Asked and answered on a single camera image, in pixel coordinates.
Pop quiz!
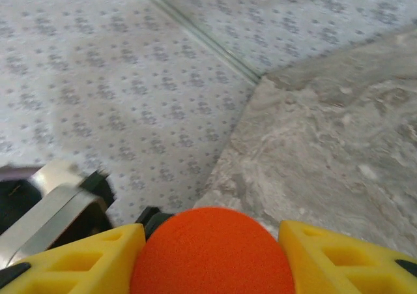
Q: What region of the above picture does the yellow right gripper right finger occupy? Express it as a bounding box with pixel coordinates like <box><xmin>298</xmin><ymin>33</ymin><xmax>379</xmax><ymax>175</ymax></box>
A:
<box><xmin>278</xmin><ymin>220</ymin><xmax>417</xmax><ymax>294</ymax></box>

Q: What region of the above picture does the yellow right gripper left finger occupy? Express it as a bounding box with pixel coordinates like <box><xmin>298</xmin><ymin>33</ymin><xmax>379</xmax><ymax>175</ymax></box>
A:
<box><xmin>0</xmin><ymin>222</ymin><xmax>147</xmax><ymax>294</ymax></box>

